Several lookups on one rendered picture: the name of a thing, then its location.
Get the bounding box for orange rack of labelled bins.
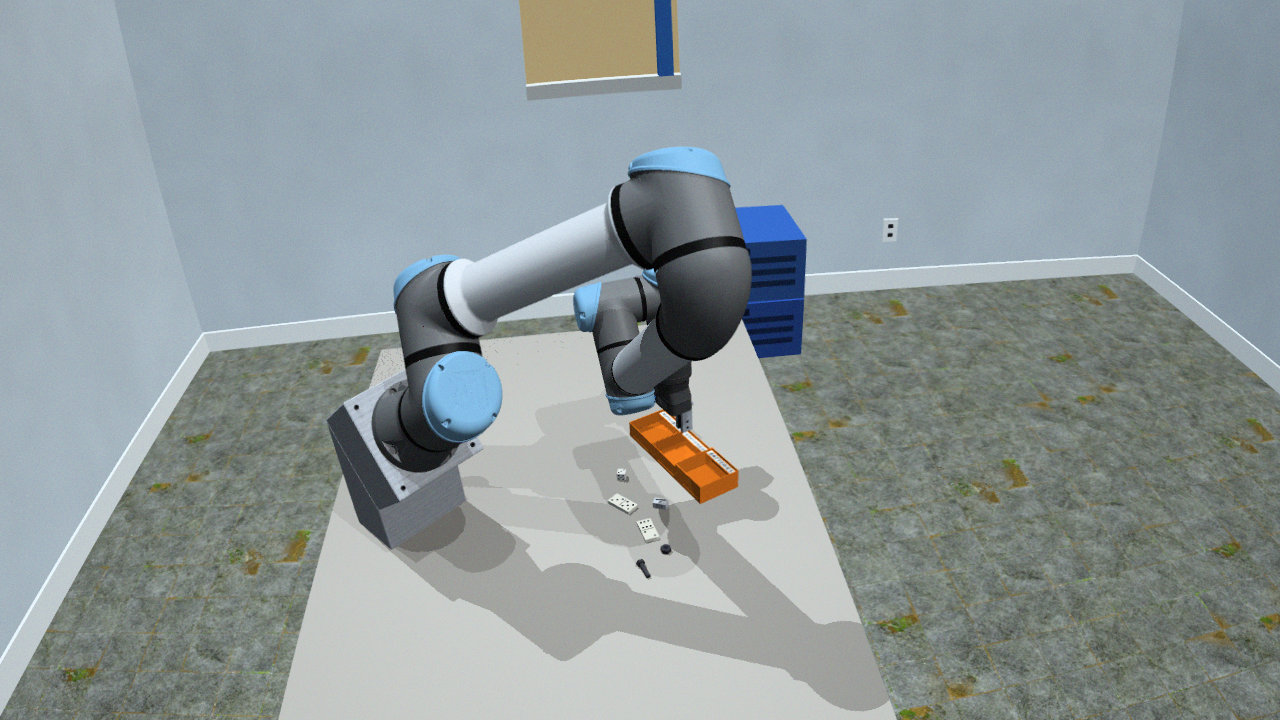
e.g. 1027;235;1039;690
628;409;739;503

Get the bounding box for white domino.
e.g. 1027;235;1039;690
608;495;637;514
637;518;659;543

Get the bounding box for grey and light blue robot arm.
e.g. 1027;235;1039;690
372;147;753;473

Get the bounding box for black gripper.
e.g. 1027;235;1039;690
653;361;692;433

